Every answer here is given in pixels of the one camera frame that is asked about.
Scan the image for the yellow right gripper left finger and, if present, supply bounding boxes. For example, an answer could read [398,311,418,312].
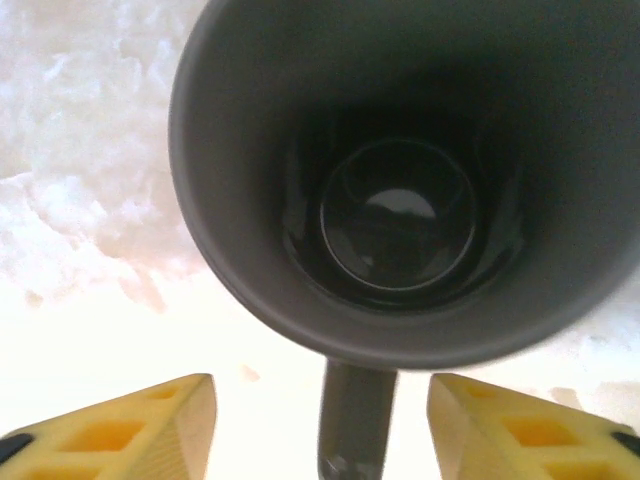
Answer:
[0,372,219,480]

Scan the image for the black mug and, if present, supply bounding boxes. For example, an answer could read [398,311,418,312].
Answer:
[168,0,640,480]

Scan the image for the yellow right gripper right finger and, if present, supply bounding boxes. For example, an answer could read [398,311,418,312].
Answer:
[426,372,640,480]

